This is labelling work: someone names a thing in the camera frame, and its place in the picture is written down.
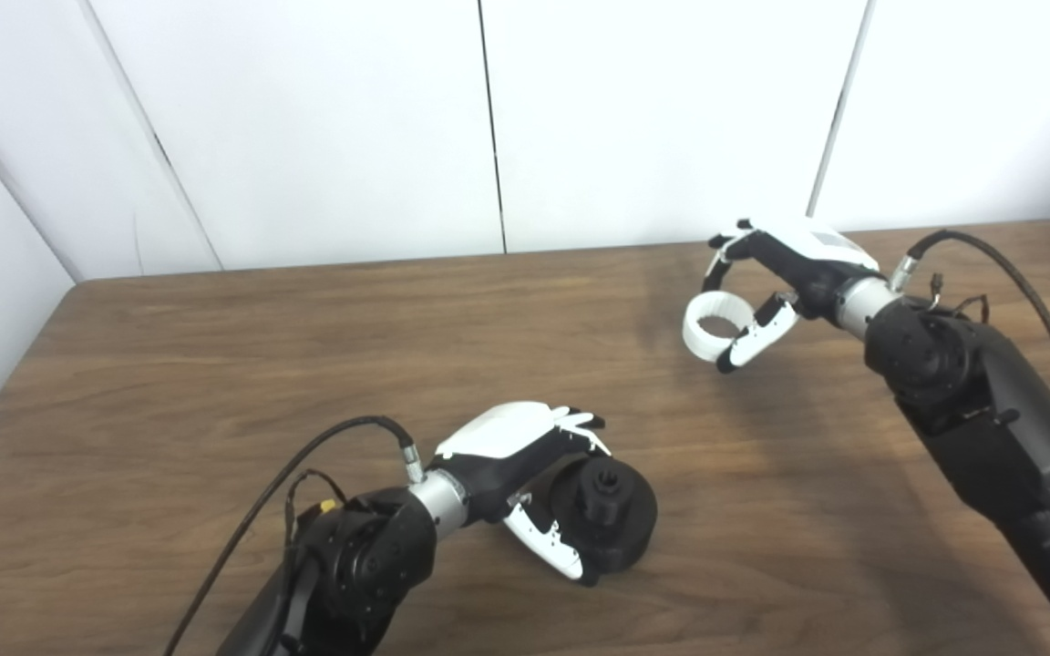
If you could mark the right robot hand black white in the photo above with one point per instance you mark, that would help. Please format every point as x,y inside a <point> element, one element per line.
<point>808,264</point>

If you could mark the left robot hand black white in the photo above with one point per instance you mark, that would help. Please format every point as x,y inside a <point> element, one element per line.
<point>498,448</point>

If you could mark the round black plastic part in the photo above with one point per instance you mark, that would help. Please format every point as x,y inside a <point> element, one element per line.
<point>625,515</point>

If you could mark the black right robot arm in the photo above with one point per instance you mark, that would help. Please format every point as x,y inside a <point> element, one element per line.
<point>990,410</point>

